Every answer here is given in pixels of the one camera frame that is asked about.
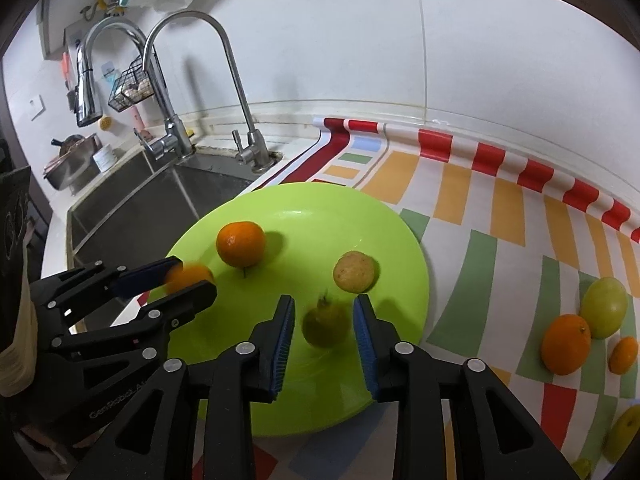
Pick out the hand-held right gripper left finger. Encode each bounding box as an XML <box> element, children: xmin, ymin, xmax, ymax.
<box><xmin>67</xmin><ymin>294</ymin><xmax>296</xmax><ymax>480</ymax></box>

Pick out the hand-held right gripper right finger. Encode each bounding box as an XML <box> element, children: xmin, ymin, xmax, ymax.
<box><xmin>352</xmin><ymin>293</ymin><xmax>584</xmax><ymax>480</ymax></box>

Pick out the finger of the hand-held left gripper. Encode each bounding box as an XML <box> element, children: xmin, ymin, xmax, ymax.
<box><xmin>29</xmin><ymin>255</ymin><xmax>184</xmax><ymax>317</ymax></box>
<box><xmin>49</xmin><ymin>280</ymin><xmax>219</xmax><ymax>367</ymax></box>

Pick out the small orange mandarin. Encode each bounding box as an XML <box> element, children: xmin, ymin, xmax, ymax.
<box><xmin>607</xmin><ymin>336</ymin><xmax>640</xmax><ymax>376</ymax></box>
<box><xmin>165</xmin><ymin>263</ymin><xmax>215</xmax><ymax>296</ymax></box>

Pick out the dull green round fruit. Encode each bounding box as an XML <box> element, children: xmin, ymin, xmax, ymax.
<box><xmin>301</xmin><ymin>294</ymin><xmax>351</xmax><ymax>349</ymax></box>

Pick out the lime green plate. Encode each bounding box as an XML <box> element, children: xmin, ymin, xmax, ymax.
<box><xmin>137</xmin><ymin>182</ymin><xmax>431</xmax><ymax>438</ymax></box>

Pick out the stainless steel sink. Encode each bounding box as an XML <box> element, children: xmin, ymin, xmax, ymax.
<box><xmin>66</xmin><ymin>151</ymin><xmax>262</xmax><ymax>307</ymax></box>

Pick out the orange mandarin with stem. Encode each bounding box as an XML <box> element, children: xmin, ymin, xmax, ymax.
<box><xmin>216</xmin><ymin>221</ymin><xmax>267</xmax><ymax>268</ymax></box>

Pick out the yellow brown speckled fruit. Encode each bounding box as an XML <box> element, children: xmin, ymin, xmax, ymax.
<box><xmin>333</xmin><ymin>251</ymin><xmax>376</xmax><ymax>295</ymax></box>

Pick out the white cup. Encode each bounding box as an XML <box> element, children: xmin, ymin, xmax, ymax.
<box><xmin>92</xmin><ymin>143</ymin><xmax>117</xmax><ymax>172</ymax></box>

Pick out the stainless steel pot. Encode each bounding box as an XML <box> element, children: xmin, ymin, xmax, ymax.
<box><xmin>42</xmin><ymin>133</ymin><xmax>101</xmax><ymax>191</ymax></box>

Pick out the pull-down steel faucet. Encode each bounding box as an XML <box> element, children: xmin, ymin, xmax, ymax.
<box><xmin>75</xmin><ymin>19</ymin><xmax>194</xmax><ymax>162</ymax></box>

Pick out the striped colourful table mat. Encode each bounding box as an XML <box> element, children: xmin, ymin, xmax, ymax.
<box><xmin>190</xmin><ymin>117</ymin><xmax>640</xmax><ymax>480</ymax></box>

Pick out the tall gooseneck steel faucet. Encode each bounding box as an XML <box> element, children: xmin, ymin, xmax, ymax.
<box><xmin>141</xmin><ymin>10</ymin><xmax>274</xmax><ymax>174</ymax></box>

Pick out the large orange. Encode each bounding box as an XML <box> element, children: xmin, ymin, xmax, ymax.
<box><xmin>541</xmin><ymin>313</ymin><xmax>592</xmax><ymax>377</ymax></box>

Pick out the large yellow green fruit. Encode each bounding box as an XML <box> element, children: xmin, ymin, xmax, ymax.
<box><xmin>579</xmin><ymin>276</ymin><xmax>629</xmax><ymax>340</ymax></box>

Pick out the black wire basket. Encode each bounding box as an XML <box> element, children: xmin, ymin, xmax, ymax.
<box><xmin>108</xmin><ymin>57</ymin><xmax>151</xmax><ymax>114</ymax></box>

